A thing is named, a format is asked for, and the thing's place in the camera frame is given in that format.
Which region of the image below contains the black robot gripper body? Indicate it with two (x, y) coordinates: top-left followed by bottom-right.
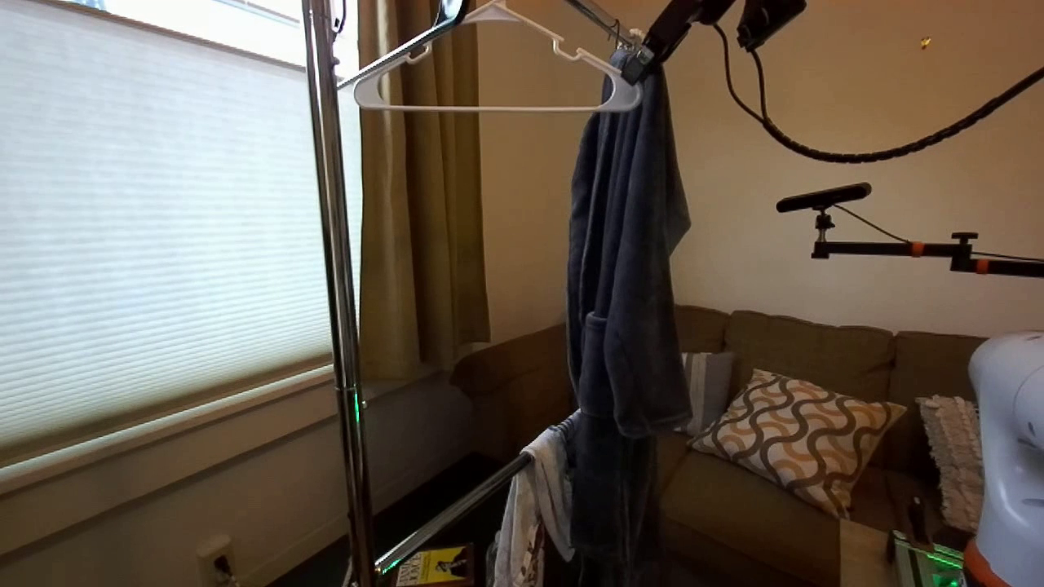
(640, 0), (737, 73)

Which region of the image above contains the white plastic clothes hanger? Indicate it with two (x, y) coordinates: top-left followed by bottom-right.
(349, 0), (647, 116)

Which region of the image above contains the dark blue hanging robe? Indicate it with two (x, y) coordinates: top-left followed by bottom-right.
(563, 63), (694, 587)

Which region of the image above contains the olive brown curtain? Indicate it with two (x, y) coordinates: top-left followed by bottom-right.
(356, 0), (492, 384)

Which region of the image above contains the olive brown sofa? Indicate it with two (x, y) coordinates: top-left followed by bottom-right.
(450, 303), (992, 587)

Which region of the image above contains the grey striped throw pillow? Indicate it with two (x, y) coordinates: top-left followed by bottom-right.
(675, 345), (737, 439)

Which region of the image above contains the wavy patterned throw pillow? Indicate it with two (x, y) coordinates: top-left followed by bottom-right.
(691, 365), (910, 522)

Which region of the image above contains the chrome rack upright pole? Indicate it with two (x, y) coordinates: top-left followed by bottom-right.
(302, 0), (381, 587)

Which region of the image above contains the white cloth garment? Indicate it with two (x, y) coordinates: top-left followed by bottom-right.
(487, 422), (580, 587)

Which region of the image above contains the white knitted throw pillow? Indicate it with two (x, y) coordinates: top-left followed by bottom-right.
(913, 390), (988, 535)

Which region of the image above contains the white pleated window blind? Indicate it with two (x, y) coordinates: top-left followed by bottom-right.
(0, 0), (366, 450)

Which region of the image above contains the yellow black box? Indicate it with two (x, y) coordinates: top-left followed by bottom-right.
(392, 541), (473, 587)

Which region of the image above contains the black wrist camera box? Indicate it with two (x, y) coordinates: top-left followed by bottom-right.
(734, 0), (813, 57)

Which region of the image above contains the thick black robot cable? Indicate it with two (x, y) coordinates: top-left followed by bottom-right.
(709, 18), (1044, 168)

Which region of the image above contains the black bar camera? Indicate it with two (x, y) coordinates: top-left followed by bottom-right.
(774, 178), (876, 214)

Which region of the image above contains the chrome rack high rail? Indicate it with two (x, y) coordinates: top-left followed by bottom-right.
(332, 0), (473, 94)

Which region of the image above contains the black boom camera mount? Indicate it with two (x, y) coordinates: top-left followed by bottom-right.
(808, 210), (1044, 281)

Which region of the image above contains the chrome rack low rail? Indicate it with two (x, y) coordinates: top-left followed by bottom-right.
(372, 447), (538, 580)

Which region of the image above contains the green lit metal frame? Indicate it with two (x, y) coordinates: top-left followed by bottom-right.
(888, 525), (973, 587)

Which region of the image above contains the white wall outlet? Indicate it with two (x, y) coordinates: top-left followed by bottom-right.
(196, 533), (239, 587)

